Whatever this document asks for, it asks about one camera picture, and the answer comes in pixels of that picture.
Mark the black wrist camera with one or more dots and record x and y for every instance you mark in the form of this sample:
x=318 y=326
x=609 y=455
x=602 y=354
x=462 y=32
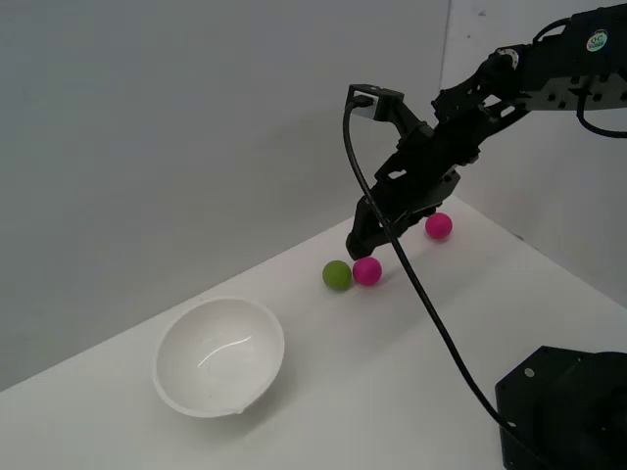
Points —
x=387 y=100

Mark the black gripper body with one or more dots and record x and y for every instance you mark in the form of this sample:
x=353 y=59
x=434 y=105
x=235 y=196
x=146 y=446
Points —
x=416 y=166

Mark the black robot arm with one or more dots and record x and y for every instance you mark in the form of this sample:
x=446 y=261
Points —
x=553 y=73

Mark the green round sticker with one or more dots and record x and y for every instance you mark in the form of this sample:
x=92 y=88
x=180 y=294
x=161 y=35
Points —
x=596 y=40

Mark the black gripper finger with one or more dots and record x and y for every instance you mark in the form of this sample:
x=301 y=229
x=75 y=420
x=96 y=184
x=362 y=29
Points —
x=423 y=218
x=367 y=230

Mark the pink plastic ball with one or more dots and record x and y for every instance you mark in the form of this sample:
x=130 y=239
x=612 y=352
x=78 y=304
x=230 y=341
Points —
x=367 y=271
x=439 y=226

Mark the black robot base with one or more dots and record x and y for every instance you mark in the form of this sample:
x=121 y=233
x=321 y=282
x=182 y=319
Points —
x=568 y=396

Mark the white bowl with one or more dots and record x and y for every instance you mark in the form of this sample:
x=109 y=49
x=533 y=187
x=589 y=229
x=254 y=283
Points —
x=220 y=352

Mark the green plastic ball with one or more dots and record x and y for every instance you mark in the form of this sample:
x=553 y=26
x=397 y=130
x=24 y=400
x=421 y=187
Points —
x=336 y=275

